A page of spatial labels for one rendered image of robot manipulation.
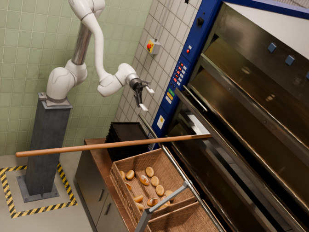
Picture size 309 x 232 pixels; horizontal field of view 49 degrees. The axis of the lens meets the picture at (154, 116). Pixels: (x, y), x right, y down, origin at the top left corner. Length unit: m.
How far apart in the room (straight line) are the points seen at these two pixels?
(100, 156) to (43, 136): 0.51
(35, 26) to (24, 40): 0.15
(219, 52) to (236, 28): 0.21
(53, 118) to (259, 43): 1.61
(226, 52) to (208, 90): 0.30
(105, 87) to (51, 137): 0.78
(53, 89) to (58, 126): 0.34
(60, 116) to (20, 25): 0.78
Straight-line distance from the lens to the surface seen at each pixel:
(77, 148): 2.09
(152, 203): 2.75
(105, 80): 2.36
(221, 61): 2.45
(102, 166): 2.94
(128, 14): 3.20
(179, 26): 2.87
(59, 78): 2.64
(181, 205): 2.63
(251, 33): 2.30
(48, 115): 2.76
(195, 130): 2.68
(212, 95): 2.51
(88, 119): 3.69
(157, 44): 3.04
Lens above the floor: 2.56
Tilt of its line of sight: 31 degrees down
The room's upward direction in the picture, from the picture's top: 22 degrees clockwise
